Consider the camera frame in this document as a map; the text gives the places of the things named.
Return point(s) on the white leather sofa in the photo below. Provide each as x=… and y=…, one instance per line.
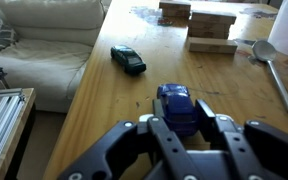
x=44, y=60

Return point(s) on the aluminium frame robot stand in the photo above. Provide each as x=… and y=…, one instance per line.
x=0, y=126

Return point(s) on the metal spoon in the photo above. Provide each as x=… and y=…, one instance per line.
x=265, y=51

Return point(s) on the blue toy car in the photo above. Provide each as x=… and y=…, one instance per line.
x=177, y=106

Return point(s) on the single wooden block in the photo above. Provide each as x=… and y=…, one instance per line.
x=212, y=45

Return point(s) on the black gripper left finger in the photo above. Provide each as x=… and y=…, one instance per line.
x=124, y=150

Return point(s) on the wooden table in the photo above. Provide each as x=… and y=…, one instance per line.
x=117, y=100

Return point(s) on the green toy car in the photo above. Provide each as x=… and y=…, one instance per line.
x=129, y=60

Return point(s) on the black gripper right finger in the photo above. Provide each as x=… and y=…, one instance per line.
x=264, y=150

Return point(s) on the clear plastic pitcher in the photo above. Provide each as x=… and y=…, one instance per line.
x=287, y=26

